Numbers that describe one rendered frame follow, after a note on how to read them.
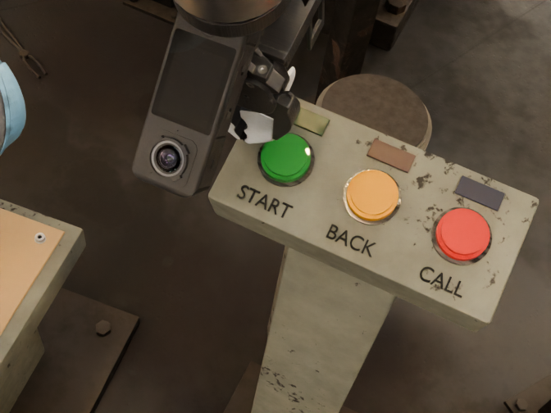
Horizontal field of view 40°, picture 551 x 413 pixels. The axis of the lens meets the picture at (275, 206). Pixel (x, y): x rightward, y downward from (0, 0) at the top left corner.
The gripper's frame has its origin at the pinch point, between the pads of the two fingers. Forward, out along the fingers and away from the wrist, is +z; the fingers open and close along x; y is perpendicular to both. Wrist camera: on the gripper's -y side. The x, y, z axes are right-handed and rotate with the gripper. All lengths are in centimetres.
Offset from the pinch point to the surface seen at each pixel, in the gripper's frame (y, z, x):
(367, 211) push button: -1.5, 0.2, -11.2
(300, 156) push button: 0.4, 0.2, -4.6
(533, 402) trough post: 1, 65, -42
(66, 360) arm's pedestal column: -24, 54, 23
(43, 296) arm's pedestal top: -17.7, 26.9, 19.4
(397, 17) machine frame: 62, 80, 5
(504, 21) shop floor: 78, 93, -15
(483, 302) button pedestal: -4.1, 1.4, -21.9
